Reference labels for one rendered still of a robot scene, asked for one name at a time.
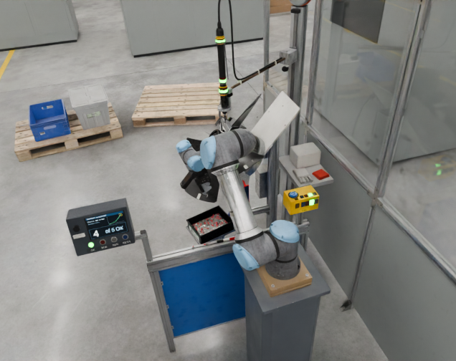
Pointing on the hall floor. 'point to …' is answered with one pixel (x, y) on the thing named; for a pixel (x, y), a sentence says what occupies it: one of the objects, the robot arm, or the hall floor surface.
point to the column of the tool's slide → (292, 132)
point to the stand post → (272, 182)
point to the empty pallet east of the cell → (177, 104)
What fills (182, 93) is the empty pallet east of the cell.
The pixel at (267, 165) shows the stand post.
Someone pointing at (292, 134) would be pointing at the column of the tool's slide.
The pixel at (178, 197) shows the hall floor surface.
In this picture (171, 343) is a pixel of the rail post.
